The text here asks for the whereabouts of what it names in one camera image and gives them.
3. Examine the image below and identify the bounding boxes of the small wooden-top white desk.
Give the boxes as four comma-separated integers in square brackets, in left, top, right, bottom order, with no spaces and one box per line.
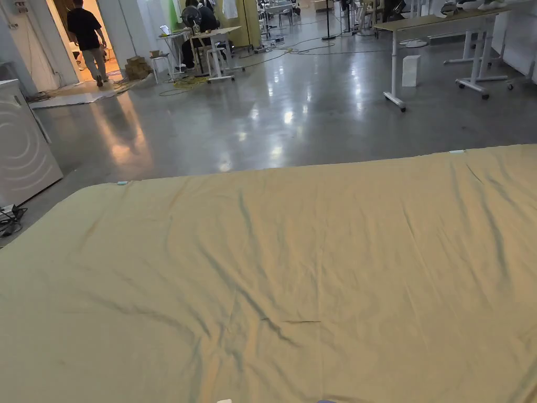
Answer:
[190,26,246,82]

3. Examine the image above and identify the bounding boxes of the power strip with cables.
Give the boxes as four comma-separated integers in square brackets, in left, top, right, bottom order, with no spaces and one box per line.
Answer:
[0,203,28,238]

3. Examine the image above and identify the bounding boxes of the long wooden-top white-legged table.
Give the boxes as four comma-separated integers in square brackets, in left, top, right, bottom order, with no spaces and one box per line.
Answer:
[373,8,515,113]

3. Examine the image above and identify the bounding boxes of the stack of cardboard cartons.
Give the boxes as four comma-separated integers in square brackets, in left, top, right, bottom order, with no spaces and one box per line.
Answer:
[124,56,153,81]

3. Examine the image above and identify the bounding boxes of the black floor stand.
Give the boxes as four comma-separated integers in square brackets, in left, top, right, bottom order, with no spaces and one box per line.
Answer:
[321,0,336,41]

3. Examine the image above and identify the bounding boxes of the bed with beige sheet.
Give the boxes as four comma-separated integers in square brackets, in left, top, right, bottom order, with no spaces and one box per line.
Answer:
[0,144,537,403]

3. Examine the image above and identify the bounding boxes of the white side table with laptop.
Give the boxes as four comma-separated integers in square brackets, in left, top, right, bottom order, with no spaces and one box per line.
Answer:
[157,24,192,83]

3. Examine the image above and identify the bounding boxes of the black standing fan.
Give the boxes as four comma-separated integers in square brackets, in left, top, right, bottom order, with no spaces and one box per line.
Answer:
[181,6,202,37]

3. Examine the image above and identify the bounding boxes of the white washing machine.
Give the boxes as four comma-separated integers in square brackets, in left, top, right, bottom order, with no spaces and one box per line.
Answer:
[0,79,64,207]

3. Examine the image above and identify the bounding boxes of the white stool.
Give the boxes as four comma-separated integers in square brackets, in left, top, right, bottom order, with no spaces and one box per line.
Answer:
[149,54,172,84]

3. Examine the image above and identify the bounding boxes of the yellow cable coil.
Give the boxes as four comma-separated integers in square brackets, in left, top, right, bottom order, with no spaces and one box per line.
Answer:
[159,75,210,97]

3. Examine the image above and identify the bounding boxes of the white rectangular floor box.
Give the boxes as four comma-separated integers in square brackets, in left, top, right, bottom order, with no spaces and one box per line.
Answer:
[402,54,422,88]

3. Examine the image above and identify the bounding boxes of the white sheet on floor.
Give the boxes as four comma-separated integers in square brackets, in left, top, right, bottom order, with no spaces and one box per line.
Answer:
[30,89,126,110]

